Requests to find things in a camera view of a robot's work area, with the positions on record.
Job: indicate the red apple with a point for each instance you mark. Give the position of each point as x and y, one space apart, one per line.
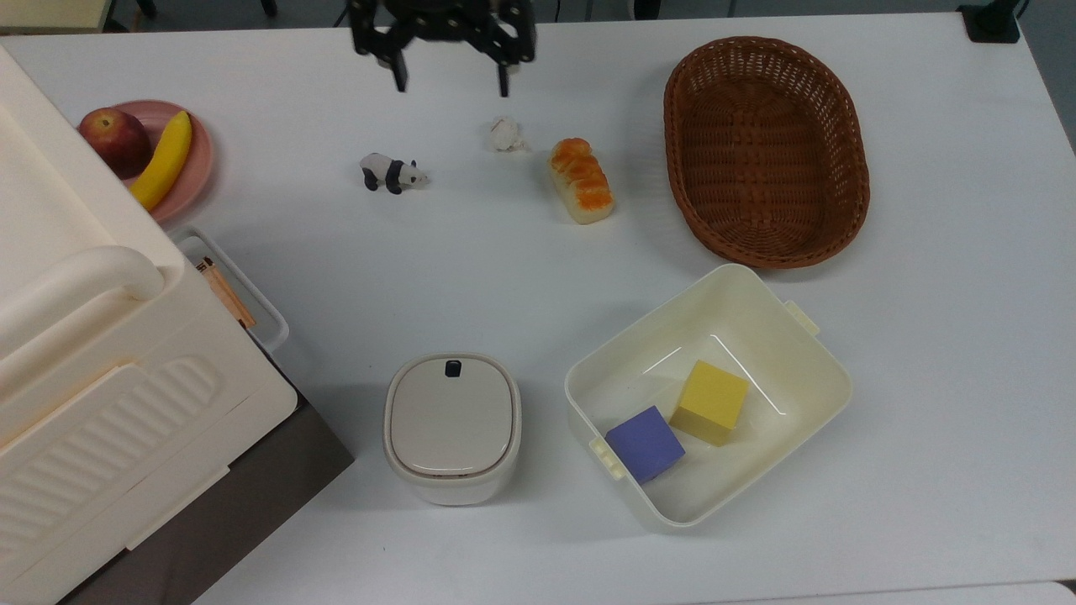
113 139

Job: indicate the small white shell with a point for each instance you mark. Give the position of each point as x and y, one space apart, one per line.
506 134

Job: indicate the black table clamp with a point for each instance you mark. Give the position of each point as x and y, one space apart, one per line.
992 21

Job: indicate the cream lidded trash bin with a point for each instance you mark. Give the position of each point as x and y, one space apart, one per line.
450 420

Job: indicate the toy panda figure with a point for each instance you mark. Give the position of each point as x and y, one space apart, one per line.
388 172

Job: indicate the orange brown stick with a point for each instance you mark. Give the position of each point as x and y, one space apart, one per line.
225 292

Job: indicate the large cream storage box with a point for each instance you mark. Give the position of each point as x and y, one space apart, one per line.
84 378

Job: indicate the brown wicker basket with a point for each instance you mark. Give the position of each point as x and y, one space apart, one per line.
765 143

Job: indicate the white plastic open bin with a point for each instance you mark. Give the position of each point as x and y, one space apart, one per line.
782 370

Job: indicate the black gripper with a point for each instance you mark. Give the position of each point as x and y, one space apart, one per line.
445 18

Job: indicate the yellow cube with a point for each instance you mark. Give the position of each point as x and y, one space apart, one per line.
710 399

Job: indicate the purple cube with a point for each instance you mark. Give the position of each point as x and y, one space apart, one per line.
643 441

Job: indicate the orange glazed bread loaf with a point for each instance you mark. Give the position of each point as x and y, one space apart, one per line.
580 181

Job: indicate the pink plate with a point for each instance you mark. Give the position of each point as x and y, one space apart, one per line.
200 160

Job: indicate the yellow banana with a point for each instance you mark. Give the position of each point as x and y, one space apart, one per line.
164 160

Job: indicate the dark brown drawer cabinet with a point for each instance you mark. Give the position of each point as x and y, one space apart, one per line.
277 479

